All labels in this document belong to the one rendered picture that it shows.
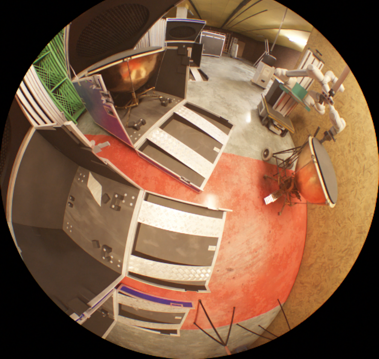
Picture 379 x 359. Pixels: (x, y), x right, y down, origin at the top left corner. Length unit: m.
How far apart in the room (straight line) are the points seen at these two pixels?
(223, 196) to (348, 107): 2.52
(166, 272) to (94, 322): 1.40
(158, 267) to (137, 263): 0.19
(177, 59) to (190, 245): 2.03
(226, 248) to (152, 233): 0.74
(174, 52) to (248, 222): 2.13
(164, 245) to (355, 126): 2.92
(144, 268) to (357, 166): 2.76
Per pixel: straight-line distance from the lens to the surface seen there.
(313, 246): 2.38
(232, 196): 1.22
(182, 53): 1.53
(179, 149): 1.17
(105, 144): 0.49
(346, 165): 2.21
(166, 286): 1.22
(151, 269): 1.12
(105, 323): 2.02
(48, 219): 1.61
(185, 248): 1.11
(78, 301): 0.91
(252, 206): 1.34
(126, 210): 1.01
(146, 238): 1.12
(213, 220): 1.09
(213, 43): 7.72
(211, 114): 1.65
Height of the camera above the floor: 1.08
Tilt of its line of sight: 67 degrees down
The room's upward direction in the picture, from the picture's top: 12 degrees clockwise
